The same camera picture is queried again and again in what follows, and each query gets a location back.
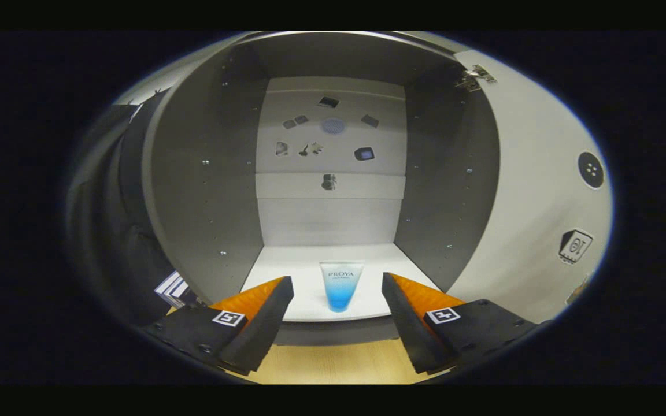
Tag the black backdrop cloth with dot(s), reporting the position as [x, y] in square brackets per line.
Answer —
[107, 231]

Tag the metal door hinge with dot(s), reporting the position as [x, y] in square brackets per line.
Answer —
[474, 75]

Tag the white cabinet shelf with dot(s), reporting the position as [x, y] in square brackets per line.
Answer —
[298, 277]

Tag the grey cabinet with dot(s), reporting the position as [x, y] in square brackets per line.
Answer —
[206, 202]

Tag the blue white cosmetic tube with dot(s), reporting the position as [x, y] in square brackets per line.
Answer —
[341, 289]

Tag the white cabinet door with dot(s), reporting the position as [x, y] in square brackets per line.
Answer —
[529, 202]

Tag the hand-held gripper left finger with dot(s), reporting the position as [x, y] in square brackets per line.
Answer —
[266, 329]

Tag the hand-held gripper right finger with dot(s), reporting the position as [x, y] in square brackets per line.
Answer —
[408, 329]

